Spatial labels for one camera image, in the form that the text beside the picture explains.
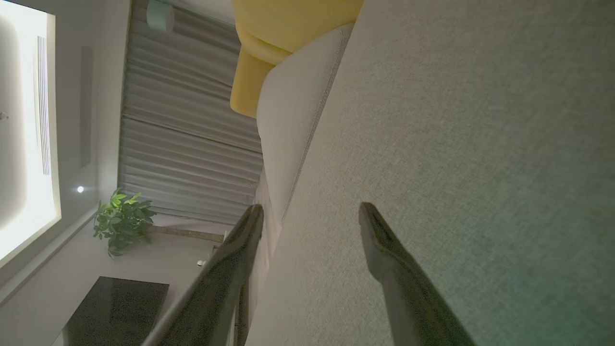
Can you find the white ceiling air vent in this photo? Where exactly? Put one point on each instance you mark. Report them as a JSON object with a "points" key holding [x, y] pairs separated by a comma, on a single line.
{"points": [[44, 105]]}

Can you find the grey pleated curtain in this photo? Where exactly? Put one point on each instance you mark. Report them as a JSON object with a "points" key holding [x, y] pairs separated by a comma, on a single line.
{"points": [[182, 120]]}

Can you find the yellow sofa cushion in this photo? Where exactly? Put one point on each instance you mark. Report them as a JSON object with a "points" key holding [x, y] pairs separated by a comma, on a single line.
{"points": [[288, 24]]}

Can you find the dark ceiling slot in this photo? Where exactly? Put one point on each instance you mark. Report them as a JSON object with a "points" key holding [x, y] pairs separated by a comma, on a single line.
{"points": [[85, 105]]}

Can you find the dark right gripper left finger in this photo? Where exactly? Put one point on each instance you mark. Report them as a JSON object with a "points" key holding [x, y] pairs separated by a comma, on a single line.
{"points": [[216, 298]]}

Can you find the green potted plant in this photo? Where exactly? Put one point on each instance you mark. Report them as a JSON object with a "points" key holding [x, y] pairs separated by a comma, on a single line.
{"points": [[122, 221]]}

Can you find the large grey sofa seat cushion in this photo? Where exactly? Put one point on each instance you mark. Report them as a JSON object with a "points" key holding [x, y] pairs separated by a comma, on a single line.
{"points": [[480, 144]]}

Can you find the small grey sofa seat cushion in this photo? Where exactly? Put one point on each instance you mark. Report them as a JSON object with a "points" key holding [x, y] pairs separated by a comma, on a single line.
{"points": [[293, 120]]}

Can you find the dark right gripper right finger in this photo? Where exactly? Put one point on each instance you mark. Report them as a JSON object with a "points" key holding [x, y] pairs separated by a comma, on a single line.
{"points": [[413, 307]]}

